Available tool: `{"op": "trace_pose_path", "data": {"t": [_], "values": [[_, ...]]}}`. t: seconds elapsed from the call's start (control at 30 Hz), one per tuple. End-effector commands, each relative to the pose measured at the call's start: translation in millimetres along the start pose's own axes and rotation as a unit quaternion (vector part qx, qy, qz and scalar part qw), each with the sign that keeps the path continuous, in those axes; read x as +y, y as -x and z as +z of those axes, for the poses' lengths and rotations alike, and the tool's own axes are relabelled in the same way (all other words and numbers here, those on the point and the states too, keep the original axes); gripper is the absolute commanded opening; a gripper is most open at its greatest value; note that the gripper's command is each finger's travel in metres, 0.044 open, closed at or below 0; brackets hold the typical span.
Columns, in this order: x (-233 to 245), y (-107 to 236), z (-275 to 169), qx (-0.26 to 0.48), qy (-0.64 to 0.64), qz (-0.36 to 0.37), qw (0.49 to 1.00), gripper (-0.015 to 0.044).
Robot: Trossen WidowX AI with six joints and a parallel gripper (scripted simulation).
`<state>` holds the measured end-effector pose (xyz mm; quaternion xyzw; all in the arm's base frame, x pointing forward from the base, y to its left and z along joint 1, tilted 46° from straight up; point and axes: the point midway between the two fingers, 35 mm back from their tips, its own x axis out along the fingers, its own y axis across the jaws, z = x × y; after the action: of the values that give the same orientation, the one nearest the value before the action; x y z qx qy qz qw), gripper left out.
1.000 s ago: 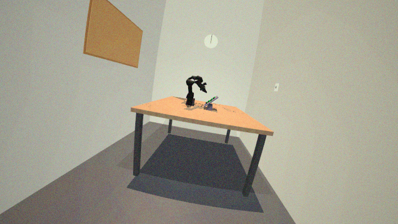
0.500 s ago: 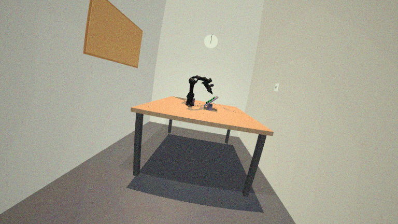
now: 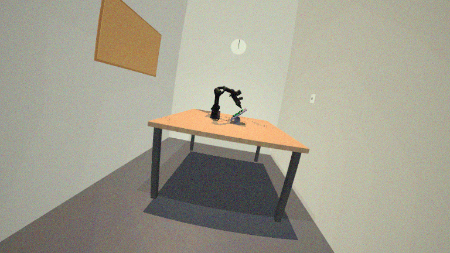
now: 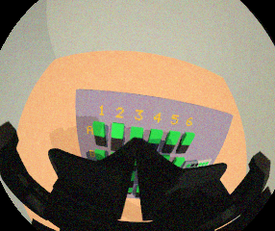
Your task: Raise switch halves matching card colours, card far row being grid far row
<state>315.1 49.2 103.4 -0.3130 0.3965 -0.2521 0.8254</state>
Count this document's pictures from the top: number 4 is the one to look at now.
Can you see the lavender switch panel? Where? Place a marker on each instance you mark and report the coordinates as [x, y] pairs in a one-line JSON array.
[[186, 134]]

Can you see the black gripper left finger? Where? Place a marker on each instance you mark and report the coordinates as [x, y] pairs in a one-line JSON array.
[[109, 175]]

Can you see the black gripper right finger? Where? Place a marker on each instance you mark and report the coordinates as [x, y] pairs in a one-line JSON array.
[[158, 178]]

